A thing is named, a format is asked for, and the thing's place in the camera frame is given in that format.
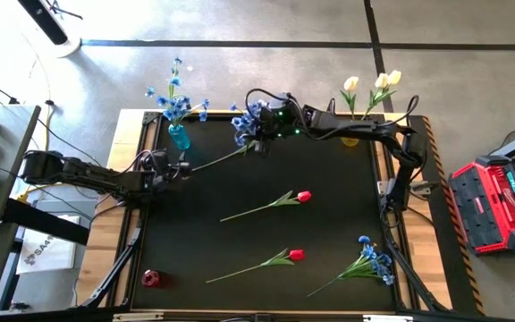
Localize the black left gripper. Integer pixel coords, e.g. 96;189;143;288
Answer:
143;149;194;191

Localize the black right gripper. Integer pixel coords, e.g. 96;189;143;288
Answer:
257;98;315;157

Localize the blue artificial flower bunch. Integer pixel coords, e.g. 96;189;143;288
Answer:
144;56;210;135
191;98;267;174
306;234;396;299

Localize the red artificial tulip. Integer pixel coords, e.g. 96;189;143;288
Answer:
219;190;313;224
206;248;306;284

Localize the blue glass vase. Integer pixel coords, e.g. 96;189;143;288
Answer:
167;123;192;152

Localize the red glass vase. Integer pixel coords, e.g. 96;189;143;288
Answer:
140;268;163;289

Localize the black desk leg bar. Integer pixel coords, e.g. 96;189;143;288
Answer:
1;198;91;246

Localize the white printed bag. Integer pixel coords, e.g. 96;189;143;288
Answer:
15;214;81;275

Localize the grey office desk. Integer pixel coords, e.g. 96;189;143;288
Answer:
0;104;42;314

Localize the black pole white base stand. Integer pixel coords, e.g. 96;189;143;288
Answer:
17;0;83;59

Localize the black hazard-edged floor mat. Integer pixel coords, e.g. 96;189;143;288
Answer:
407;114;486;317

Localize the red black tool case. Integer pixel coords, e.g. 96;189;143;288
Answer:
447;154;515;257

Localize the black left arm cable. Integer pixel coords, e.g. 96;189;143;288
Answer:
122;148;161;174

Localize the black aluminium table frame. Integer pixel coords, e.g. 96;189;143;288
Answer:
130;110;404;314

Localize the black diagonal frame strut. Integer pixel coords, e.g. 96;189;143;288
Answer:
380;205;449;313
80;214;145;309

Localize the yellow floor cable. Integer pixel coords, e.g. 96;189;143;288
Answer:
18;105;62;202

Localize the silver frame bracket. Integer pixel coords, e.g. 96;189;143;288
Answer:
362;314;414;322
113;311;165;322

